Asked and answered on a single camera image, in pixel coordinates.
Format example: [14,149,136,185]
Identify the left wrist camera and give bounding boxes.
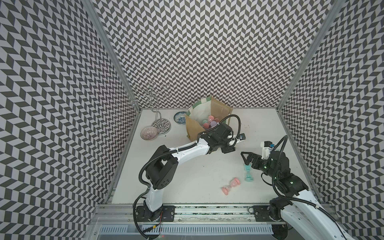
[227,133,246,143]

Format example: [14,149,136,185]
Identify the metal base rail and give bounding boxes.
[89,203,343,225]

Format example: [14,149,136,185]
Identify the pink hourglass front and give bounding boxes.
[221,178,241,196]

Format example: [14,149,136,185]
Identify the pink glass bowl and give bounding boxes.
[140,126,158,141]

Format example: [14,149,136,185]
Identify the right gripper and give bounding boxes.
[240,152,279,180]

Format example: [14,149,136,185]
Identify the purple hourglass small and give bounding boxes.
[210,121,218,128]

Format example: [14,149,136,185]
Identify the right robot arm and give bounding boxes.
[241,136,353,240]

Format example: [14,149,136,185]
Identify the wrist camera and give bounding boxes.
[260,141,275,160]
[227,133,246,143]

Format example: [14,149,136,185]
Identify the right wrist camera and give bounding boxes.
[260,141,275,160]

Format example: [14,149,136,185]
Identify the silver wire stand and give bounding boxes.
[132,82,171,136]

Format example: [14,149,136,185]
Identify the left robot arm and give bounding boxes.
[133,114,246,222]

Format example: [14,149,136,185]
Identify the pink hourglass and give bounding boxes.
[208,116,220,123]
[221,178,241,196]

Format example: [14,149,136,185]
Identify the green canvas Christmas bag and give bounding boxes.
[186,96,233,142]

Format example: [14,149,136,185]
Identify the blue white ceramic bowl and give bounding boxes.
[174,111,187,125]

